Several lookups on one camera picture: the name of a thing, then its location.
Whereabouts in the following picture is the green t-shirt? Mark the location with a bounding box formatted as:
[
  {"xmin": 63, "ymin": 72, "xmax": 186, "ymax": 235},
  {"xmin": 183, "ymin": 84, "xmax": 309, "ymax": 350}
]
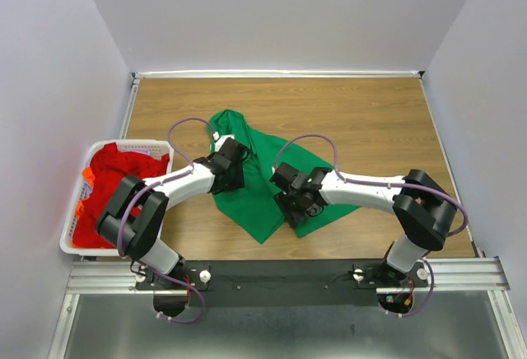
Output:
[{"xmin": 209, "ymin": 110, "xmax": 359, "ymax": 244}]

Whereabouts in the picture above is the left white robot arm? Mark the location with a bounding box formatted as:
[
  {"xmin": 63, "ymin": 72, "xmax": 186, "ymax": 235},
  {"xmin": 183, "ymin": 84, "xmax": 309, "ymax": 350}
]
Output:
[{"xmin": 96, "ymin": 135, "xmax": 249, "ymax": 289}]

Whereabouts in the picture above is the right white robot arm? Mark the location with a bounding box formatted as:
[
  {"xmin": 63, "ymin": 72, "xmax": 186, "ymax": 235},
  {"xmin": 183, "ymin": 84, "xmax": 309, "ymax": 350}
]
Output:
[{"xmin": 270, "ymin": 162, "xmax": 460, "ymax": 287}]

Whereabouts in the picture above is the white plastic laundry basket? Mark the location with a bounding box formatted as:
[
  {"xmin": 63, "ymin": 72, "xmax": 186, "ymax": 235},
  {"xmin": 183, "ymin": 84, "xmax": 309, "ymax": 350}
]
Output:
[{"xmin": 59, "ymin": 139, "xmax": 174, "ymax": 257}]

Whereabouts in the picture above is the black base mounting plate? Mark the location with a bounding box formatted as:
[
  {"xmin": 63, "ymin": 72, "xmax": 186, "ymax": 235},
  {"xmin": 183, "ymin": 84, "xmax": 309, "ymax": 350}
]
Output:
[{"xmin": 136, "ymin": 259, "xmax": 428, "ymax": 310}]

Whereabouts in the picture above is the red t-shirt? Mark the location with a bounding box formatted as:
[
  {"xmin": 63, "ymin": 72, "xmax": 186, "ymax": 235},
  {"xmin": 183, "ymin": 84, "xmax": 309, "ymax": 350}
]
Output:
[{"xmin": 72, "ymin": 142, "xmax": 169, "ymax": 249}]

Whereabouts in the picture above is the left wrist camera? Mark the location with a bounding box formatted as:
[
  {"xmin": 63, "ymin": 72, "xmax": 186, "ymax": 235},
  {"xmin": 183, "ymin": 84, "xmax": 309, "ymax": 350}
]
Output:
[{"xmin": 211, "ymin": 132, "xmax": 236, "ymax": 152}]

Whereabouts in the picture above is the aluminium back table rail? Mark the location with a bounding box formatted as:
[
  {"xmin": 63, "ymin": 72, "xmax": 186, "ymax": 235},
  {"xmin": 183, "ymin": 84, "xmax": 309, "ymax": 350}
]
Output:
[{"xmin": 133, "ymin": 69, "xmax": 422, "ymax": 79}]

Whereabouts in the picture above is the aluminium front rail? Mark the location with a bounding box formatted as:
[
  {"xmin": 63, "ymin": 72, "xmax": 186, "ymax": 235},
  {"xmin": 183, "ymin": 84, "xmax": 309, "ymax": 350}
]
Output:
[{"xmin": 66, "ymin": 258, "xmax": 510, "ymax": 295}]

